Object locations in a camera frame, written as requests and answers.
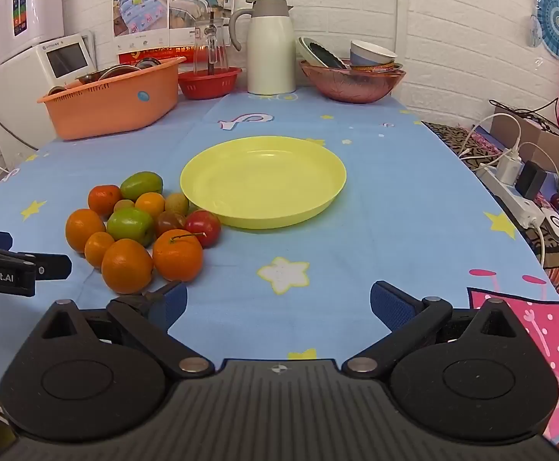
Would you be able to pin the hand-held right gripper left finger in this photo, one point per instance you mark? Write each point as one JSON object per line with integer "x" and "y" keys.
{"x": 174, "y": 303}

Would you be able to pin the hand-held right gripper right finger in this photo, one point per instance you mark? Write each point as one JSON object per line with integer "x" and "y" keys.
{"x": 389, "y": 305}

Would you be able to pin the orange with stem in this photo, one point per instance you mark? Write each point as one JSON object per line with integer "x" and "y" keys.
{"x": 177, "y": 257}

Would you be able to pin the small orange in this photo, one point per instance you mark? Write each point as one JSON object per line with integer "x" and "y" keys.
{"x": 149, "y": 204}
{"x": 98, "y": 248}

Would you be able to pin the large orange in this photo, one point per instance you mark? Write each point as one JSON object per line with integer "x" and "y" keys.
{"x": 126, "y": 265}

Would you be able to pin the dark brown tomato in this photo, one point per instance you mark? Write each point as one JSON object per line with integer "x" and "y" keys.
{"x": 168, "y": 224}

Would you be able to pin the red round fruit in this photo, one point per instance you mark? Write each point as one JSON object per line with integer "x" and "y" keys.
{"x": 203, "y": 228}

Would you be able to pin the reddish orange tangerine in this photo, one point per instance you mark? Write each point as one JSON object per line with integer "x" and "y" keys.
{"x": 104, "y": 199}

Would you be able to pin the green apple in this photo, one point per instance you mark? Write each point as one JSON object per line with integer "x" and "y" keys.
{"x": 130, "y": 225}

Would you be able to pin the yellow plastic plate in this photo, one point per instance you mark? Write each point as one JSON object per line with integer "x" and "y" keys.
{"x": 262, "y": 182}

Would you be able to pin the small tan fruit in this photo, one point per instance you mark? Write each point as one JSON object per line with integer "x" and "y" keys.
{"x": 123, "y": 205}

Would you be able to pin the tan lychee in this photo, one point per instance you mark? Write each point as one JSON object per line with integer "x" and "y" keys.
{"x": 177, "y": 203}

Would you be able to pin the blue printed tablecloth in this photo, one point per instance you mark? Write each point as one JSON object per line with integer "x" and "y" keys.
{"x": 395, "y": 201}

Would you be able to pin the green oval fruit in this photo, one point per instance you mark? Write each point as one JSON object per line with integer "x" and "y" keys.
{"x": 141, "y": 185}

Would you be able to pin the white appliance with screen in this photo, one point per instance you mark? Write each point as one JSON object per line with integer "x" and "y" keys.
{"x": 20, "y": 81}

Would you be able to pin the white power strip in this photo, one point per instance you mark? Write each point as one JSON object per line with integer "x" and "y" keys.
{"x": 515, "y": 199}

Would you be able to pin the orange plastic basket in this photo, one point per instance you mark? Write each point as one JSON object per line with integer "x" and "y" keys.
{"x": 111, "y": 105}

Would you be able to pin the leopard print cloth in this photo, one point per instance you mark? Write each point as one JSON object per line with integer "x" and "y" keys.
{"x": 457, "y": 137}

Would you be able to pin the white charger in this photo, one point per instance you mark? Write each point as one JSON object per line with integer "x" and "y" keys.
{"x": 509, "y": 168}

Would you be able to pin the black power adapter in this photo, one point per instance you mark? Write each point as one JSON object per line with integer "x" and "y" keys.
{"x": 532, "y": 180}

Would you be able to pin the steel bowl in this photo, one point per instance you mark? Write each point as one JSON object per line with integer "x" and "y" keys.
{"x": 106, "y": 74}
{"x": 149, "y": 62}

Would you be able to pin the pink glass bowl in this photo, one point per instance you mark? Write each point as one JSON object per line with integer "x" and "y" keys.
{"x": 351, "y": 86}

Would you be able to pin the red plastic basket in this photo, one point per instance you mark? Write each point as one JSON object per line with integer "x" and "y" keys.
{"x": 210, "y": 84}

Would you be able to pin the cardboard box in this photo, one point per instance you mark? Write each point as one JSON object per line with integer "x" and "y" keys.
{"x": 544, "y": 141}

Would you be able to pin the stack of colourful bowls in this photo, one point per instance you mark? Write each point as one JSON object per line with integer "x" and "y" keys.
{"x": 380, "y": 67}

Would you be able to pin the white water purifier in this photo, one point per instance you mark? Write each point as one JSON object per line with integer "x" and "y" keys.
{"x": 39, "y": 5}

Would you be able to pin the pale blue bowl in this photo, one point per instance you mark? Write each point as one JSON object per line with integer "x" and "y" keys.
{"x": 371, "y": 54}

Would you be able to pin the glass pitcher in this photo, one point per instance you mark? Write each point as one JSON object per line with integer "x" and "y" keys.
{"x": 211, "y": 45}

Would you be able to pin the white bowl with dark inside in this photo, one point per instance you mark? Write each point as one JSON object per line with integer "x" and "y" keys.
{"x": 320, "y": 53}

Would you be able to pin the white thermos jug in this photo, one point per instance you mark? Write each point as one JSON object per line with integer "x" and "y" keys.
{"x": 270, "y": 53}

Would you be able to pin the wall poster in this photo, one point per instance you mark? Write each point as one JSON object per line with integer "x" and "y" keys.
{"x": 140, "y": 0}

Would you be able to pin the white wall pipe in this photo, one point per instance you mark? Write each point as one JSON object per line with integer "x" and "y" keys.
{"x": 397, "y": 5}

